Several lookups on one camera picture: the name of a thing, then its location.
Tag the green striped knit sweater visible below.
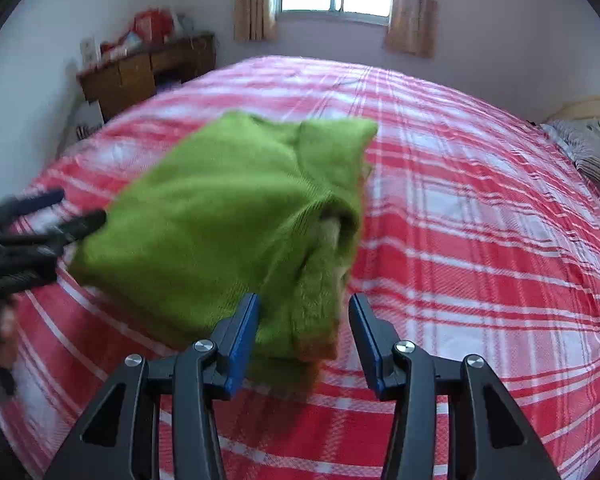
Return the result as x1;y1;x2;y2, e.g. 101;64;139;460
70;110;378;388

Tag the person's left hand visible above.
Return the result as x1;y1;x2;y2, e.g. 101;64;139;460
0;304;18;370

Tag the white printed paper bag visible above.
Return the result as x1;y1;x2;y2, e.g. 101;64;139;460
59;101;105;151

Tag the brown wooden desk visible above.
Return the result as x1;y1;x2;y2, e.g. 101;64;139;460
76;32;216;122

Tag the white card on desk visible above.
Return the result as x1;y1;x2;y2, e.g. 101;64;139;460
80;37;99;68

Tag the red plaid bed cover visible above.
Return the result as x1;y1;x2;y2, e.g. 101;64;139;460
0;56;600;479

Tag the red gift bag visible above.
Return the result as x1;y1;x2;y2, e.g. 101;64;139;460
131;9;174;44

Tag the left beige curtain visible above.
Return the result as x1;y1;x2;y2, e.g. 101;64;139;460
234;0;276;42

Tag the beige curtain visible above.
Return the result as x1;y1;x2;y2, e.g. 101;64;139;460
234;0;276;42
384;0;439;58

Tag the striped grey pillow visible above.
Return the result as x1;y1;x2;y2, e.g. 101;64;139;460
541;119;600;186

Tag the right beige curtain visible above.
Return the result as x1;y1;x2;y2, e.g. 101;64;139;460
384;0;439;58

